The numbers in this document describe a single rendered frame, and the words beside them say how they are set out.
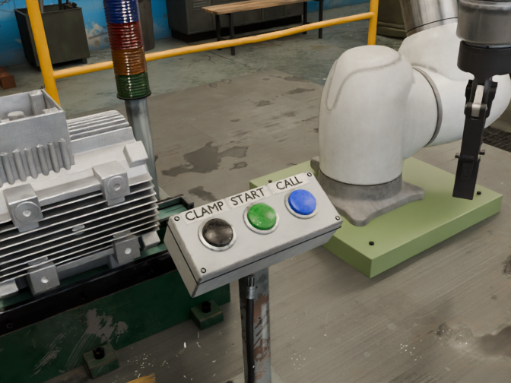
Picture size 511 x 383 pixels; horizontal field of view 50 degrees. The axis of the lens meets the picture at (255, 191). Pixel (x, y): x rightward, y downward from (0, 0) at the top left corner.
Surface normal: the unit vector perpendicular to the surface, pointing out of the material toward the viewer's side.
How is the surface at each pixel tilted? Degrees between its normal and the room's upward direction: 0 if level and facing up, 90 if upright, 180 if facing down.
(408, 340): 0
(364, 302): 0
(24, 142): 90
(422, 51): 61
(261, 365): 90
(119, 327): 90
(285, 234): 32
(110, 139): 88
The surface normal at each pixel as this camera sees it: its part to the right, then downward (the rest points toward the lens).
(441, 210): -0.04, -0.88
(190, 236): 0.25, -0.54
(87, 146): 0.53, 0.36
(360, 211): -0.04, -0.74
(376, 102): -0.05, 0.26
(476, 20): -0.75, 0.33
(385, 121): 0.24, 0.40
